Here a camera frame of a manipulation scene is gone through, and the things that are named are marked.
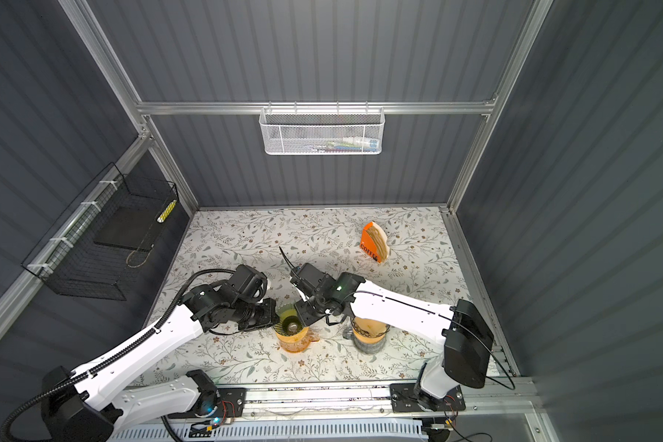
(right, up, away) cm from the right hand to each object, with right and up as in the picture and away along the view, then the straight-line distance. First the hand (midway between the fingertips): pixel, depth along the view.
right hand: (303, 315), depth 76 cm
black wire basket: (-55, +18, -5) cm, 58 cm away
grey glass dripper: (+16, -3, -5) cm, 17 cm away
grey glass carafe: (+17, -10, +3) cm, 19 cm away
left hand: (-6, -1, -1) cm, 6 cm away
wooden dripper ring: (+18, -6, -2) cm, 19 cm away
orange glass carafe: (-2, -11, +9) cm, 14 cm away
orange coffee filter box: (+23, +20, +23) cm, 38 cm away
